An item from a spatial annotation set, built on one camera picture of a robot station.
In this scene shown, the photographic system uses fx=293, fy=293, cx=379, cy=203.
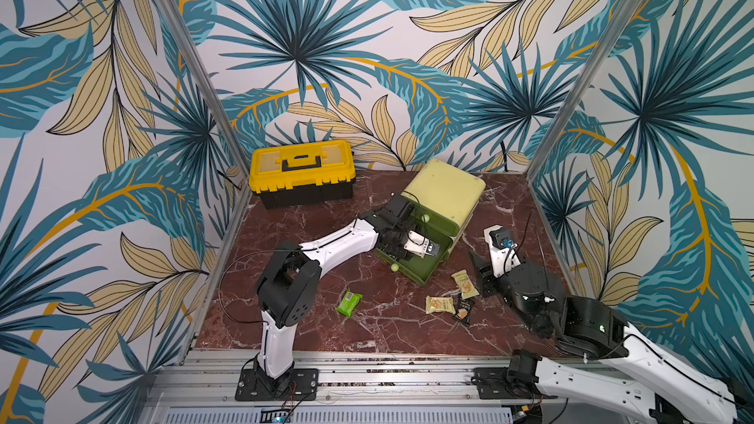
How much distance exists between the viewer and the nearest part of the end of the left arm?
66 centimetres

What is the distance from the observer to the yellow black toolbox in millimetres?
986

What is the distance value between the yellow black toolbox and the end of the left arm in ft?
1.04
